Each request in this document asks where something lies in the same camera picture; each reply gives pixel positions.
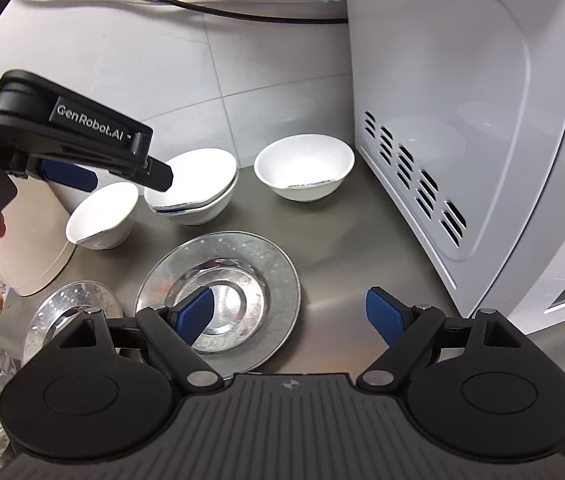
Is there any large steel plate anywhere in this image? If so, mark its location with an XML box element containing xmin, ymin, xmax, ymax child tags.
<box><xmin>136</xmin><ymin>231</ymin><xmax>301</xmax><ymax>379</ymax></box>

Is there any beige electric kettle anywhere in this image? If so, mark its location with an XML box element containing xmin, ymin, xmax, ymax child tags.
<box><xmin>0</xmin><ymin>54</ymin><xmax>84</xmax><ymax>298</ymax></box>

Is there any white microwave oven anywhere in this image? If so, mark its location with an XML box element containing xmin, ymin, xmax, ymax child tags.
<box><xmin>347</xmin><ymin>0</ymin><xmax>565</xmax><ymax>334</ymax></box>

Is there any small white bowl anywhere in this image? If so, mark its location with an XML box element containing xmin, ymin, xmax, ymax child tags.
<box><xmin>66</xmin><ymin>182</ymin><xmax>139</xmax><ymax>250</ymax></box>

